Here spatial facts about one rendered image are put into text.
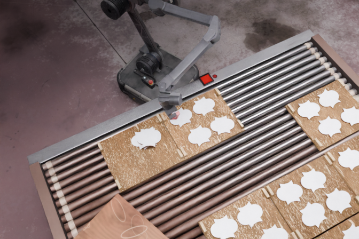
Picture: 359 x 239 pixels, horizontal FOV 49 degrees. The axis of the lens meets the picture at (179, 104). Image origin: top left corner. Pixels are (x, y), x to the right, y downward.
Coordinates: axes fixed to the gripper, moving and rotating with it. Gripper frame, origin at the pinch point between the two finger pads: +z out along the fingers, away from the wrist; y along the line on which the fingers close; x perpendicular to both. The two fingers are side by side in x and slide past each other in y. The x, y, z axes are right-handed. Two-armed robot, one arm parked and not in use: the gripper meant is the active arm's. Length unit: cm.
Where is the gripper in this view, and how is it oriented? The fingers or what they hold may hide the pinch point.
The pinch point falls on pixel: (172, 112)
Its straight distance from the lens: 234.1
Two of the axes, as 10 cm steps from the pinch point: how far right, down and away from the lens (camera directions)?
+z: 2.6, 4.3, 8.6
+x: -8.3, 5.6, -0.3
